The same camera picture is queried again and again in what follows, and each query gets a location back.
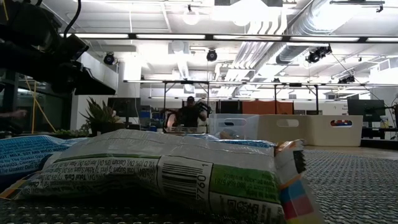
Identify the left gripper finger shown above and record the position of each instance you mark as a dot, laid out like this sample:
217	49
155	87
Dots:
93	87

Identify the silver green granola bar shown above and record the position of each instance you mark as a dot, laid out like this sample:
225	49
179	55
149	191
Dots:
155	174

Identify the reddish brown granola bar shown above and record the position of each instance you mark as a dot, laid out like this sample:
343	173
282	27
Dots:
228	134

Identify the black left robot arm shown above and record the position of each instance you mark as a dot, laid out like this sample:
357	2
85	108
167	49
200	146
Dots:
25	31

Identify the black round spotlight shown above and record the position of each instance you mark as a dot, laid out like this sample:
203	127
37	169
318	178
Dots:
109	59
211	56

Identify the potted succulent plant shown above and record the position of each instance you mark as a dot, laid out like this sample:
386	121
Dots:
102	119

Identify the black monitor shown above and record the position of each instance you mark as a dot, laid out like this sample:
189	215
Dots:
365	109
124	107
230	107

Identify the blue storage boxes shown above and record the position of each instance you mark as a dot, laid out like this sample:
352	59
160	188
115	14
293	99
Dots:
144	114

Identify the person's hand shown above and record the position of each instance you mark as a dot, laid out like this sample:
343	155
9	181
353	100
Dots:
17	114

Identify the long ceiling light strip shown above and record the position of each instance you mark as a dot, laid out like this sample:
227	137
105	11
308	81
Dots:
171	36

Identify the person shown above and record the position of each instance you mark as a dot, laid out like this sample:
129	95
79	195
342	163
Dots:
188	116

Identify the round pendant lamp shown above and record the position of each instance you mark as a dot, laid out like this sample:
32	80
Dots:
190	23

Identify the clear plastic bin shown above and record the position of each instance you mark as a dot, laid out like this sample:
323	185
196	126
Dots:
252	130

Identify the orange partition panel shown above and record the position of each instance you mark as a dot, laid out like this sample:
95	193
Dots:
267	107

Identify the grey plastic bin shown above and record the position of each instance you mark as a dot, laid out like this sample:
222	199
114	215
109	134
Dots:
295	137

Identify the black spotlight cluster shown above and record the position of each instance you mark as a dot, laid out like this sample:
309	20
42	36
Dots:
346	80
314	56

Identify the white plastic bin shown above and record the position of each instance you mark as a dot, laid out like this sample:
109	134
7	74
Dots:
320	137

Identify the black desk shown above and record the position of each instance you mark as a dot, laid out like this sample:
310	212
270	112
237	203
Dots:
373	132

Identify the grey woven placemat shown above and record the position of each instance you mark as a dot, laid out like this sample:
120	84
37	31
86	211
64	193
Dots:
357	193

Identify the small pale bottle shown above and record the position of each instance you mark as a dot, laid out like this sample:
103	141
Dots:
384	122

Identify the black workstation frame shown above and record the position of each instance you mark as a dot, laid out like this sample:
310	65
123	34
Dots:
186	82
295	84

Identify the silver ventilation duct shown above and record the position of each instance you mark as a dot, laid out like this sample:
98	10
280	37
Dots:
289	53

